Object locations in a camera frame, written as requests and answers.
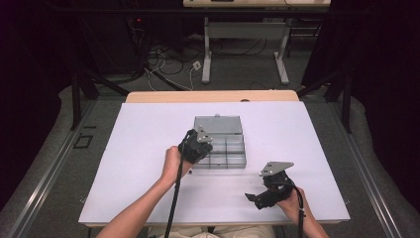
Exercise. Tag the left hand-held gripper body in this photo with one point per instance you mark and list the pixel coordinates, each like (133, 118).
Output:
(194, 148)

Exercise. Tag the white table cover sheet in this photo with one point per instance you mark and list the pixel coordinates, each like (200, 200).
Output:
(132, 132)

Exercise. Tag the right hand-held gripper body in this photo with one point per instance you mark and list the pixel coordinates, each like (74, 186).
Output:
(275, 191)

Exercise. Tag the person's beige pants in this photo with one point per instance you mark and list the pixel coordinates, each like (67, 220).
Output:
(231, 233)

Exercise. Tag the wooden table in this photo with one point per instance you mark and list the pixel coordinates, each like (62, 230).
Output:
(198, 96)

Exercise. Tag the person's left hand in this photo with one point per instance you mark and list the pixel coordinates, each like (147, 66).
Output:
(173, 165)

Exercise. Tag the clear plastic compartment box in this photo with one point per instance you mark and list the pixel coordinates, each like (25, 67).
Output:
(228, 145)

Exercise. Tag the person's right hand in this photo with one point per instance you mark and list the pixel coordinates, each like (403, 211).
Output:
(294, 205)

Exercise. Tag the black metal stand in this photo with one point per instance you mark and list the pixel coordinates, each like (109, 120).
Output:
(76, 99)
(346, 102)

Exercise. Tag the white-legged desk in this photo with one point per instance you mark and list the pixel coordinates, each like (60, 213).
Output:
(244, 31)

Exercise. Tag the white power adapter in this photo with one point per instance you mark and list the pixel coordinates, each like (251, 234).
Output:
(196, 65)

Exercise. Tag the aluminium floor rail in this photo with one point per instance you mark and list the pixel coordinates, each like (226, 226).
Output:
(363, 172)
(49, 172)

